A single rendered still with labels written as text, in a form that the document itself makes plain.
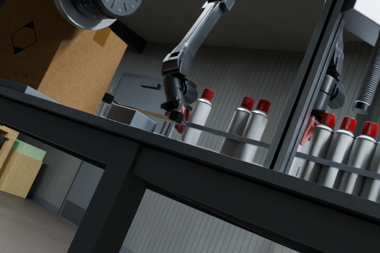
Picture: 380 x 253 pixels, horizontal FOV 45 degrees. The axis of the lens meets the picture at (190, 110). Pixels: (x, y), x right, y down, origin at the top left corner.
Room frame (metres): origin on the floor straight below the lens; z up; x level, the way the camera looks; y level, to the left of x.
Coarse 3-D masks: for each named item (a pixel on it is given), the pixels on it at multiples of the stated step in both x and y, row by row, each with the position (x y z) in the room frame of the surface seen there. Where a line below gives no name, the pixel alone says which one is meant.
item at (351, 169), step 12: (132, 108) 1.48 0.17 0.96; (168, 120) 1.38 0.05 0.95; (216, 132) 1.27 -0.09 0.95; (252, 144) 1.19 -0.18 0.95; (264, 144) 1.17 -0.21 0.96; (300, 156) 1.11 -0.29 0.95; (312, 156) 1.09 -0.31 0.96; (336, 168) 1.05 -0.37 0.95; (348, 168) 1.03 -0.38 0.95; (360, 168) 1.02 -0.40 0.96
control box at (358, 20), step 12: (348, 0) 0.99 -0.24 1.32; (360, 0) 0.96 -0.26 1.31; (372, 0) 0.97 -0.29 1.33; (348, 12) 0.99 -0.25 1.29; (360, 12) 0.97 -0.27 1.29; (372, 12) 0.98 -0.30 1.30; (348, 24) 1.04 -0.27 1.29; (360, 24) 1.01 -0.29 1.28; (372, 24) 0.99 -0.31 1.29; (360, 36) 1.07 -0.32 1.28; (372, 36) 1.04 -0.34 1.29
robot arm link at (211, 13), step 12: (228, 0) 1.59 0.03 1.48; (204, 12) 1.58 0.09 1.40; (216, 12) 1.58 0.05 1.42; (204, 24) 1.54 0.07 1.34; (192, 36) 1.50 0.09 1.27; (204, 36) 1.54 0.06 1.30; (180, 48) 1.47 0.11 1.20; (192, 48) 1.49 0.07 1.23; (168, 60) 1.46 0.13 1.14; (168, 72) 1.47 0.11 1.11
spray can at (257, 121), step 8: (264, 104) 1.23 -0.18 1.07; (256, 112) 1.22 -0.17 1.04; (264, 112) 1.23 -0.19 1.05; (248, 120) 1.24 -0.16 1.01; (256, 120) 1.22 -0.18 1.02; (264, 120) 1.22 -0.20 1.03; (248, 128) 1.23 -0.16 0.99; (256, 128) 1.22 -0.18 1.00; (264, 128) 1.23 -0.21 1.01; (248, 136) 1.22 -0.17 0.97; (256, 136) 1.22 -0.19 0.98; (240, 144) 1.23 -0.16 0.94; (248, 144) 1.22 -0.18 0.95; (240, 152) 1.22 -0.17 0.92; (248, 152) 1.22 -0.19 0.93; (248, 160) 1.22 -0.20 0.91
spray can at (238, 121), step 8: (248, 104) 1.27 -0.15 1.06; (240, 112) 1.26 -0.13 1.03; (248, 112) 1.26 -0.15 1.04; (232, 120) 1.27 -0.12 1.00; (240, 120) 1.26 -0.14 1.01; (232, 128) 1.26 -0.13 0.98; (240, 128) 1.26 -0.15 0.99; (224, 144) 1.27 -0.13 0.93; (232, 144) 1.26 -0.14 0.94; (224, 152) 1.26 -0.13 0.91; (232, 152) 1.26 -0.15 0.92
